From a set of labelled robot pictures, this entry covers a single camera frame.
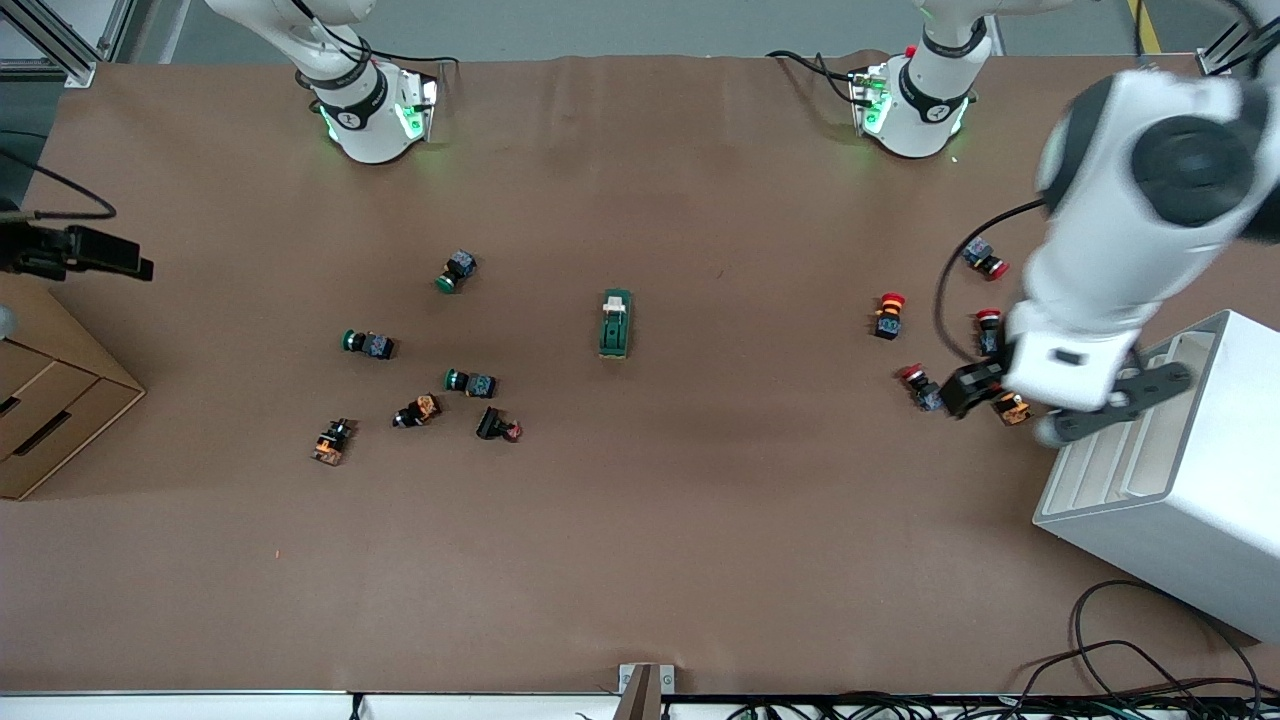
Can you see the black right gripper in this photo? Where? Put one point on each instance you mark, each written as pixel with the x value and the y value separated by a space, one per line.
pixel 35 251

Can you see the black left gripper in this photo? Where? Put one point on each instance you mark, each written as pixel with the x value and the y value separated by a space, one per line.
pixel 972 387

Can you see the green load switch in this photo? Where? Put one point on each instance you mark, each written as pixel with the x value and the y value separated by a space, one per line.
pixel 615 325

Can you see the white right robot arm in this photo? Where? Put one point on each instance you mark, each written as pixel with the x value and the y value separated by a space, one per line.
pixel 365 120

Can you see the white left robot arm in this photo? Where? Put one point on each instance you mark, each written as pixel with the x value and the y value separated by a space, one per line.
pixel 1110 260

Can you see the red button grey block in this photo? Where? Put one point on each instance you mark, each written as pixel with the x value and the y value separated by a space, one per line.
pixel 989 325
pixel 918 383
pixel 985 258

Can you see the red button orange block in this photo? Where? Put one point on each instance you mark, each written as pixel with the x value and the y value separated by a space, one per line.
pixel 1012 410
pixel 888 315

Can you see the cardboard drawer box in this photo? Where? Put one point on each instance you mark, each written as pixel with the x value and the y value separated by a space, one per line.
pixel 60 390

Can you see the white stepped rack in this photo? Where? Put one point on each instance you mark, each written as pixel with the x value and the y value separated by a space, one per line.
pixel 1190 500

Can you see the brown paper table cover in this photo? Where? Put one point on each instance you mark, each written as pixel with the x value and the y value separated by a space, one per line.
pixel 700 520

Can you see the black button pink block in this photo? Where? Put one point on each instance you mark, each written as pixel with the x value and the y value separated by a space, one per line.
pixel 498 426

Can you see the aluminium profile frame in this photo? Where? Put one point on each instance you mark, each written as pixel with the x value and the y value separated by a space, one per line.
pixel 60 55

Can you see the green push button switch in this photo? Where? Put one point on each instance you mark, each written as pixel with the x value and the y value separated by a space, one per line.
pixel 470 382
pixel 368 344
pixel 457 271

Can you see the black orange push button switch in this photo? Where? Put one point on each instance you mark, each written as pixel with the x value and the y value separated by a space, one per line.
pixel 333 441
pixel 417 411

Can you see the metal table bracket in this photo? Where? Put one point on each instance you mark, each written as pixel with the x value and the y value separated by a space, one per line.
pixel 645 688

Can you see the aluminium profile post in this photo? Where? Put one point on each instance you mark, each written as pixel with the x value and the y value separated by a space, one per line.
pixel 1222 50

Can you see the white table edge rail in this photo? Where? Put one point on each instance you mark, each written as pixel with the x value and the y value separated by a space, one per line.
pixel 200 705

